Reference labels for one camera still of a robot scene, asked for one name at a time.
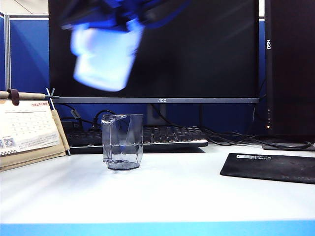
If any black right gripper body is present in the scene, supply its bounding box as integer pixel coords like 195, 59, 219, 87
60, 0, 148, 32

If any white ceramic cup with text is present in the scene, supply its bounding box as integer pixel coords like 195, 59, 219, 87
70, 21, 145, 93

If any transparent plastic cup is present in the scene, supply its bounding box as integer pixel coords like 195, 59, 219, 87
101, 114, 144, 171

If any large black AOC monitor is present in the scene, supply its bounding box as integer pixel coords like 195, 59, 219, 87
48, 0, 260, 105

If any grey monitor stand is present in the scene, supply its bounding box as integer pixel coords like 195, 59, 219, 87
147, 103, 171, 127

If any beige desk calendar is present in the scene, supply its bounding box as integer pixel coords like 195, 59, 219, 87
0, 88, 72, 173

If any black keyboard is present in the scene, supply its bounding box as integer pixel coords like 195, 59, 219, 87
64, 125, 209, 155

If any black HSO monitor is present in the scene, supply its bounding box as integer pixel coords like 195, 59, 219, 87
261, 0, 315, 151

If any black mouse pad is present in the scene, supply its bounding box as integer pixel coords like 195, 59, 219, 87
220, 153, 315, 185

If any grey partition post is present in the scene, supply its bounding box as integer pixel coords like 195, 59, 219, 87
4, 14, 12, 91

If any thin black diagonal cable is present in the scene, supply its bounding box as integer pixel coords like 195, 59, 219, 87
150, 103, 222, 146

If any black hanging monitor cable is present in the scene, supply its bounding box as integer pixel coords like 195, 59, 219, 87
252, 76, 268, 135

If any thick black looped cable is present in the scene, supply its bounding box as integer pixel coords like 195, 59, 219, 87
206, 131, 313, 150

